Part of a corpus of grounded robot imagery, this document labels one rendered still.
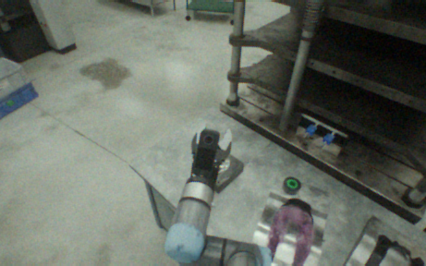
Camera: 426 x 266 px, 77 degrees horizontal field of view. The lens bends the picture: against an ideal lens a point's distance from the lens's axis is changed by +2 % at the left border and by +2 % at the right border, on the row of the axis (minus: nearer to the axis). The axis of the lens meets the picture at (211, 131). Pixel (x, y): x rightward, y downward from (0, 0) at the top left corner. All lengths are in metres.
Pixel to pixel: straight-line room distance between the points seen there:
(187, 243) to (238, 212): 0.82
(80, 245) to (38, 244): 0.32
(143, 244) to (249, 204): 1.06
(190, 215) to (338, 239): 0.94
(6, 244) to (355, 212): 2.35
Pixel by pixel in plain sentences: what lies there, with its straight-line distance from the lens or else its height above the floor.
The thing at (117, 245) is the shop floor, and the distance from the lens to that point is 2.25.
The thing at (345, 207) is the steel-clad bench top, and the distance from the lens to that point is 1.50.
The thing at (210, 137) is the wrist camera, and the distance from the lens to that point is 0.61.
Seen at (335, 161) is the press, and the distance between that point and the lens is 1.70.
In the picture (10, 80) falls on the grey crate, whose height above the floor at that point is 0.33.
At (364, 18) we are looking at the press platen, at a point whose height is 1.53.
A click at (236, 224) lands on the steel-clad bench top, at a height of 0.80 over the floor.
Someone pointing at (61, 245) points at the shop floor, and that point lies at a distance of 2.41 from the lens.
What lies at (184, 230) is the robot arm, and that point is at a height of 1.47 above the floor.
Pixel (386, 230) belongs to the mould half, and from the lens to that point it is 1.45.
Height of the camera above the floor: 1.97
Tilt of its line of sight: 44 degrees down
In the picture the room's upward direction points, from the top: straight up
